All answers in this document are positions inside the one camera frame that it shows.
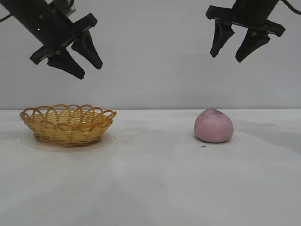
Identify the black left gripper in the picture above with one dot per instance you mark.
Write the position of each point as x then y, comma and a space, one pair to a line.
54, 33

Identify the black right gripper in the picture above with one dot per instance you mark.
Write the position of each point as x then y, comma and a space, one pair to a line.
251, 13

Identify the yellow woven wicker basket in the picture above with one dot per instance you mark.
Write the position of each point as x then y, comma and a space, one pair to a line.
70, 134

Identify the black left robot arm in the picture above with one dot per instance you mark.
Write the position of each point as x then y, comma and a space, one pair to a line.
28, 9

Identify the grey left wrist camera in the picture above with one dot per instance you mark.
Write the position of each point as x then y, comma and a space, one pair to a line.
68, 8

